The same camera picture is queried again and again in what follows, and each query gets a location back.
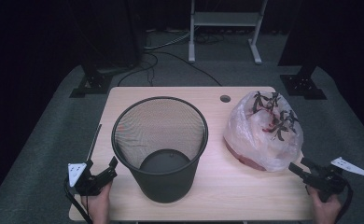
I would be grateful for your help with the black stand base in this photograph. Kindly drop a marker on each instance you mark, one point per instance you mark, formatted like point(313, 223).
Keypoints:
point(93, 84)
point(303, 85)

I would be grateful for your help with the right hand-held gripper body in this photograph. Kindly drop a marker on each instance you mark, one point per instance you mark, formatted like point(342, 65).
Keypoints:
point(326, 182)

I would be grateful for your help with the translucent plastic bag with waste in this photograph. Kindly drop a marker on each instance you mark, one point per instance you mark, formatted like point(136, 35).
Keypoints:
point(258, 140)

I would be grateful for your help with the black mesh trash bin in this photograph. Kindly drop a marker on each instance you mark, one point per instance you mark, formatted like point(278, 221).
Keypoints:
point(167, 183)

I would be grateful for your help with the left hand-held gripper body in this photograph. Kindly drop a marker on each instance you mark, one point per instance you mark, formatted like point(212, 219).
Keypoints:
point(88, 185)

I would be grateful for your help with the grey table grommet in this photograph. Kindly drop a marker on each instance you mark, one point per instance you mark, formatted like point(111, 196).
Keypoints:
point(225, 99)

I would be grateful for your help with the person's left hand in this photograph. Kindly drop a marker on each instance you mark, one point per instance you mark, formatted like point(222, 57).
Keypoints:
point(97, 205)

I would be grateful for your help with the white metal desk frame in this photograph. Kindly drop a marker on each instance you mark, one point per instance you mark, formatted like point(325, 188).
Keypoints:
point(223, 19)

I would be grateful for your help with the person's right hand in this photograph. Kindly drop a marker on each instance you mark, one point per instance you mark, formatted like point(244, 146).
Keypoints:
point(326, 211)

